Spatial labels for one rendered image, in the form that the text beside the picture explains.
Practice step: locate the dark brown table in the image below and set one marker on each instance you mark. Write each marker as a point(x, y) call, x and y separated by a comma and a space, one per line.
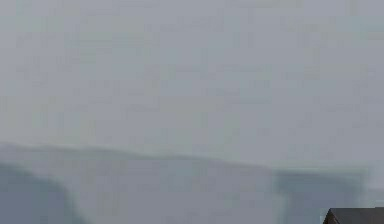
point(358, 216)

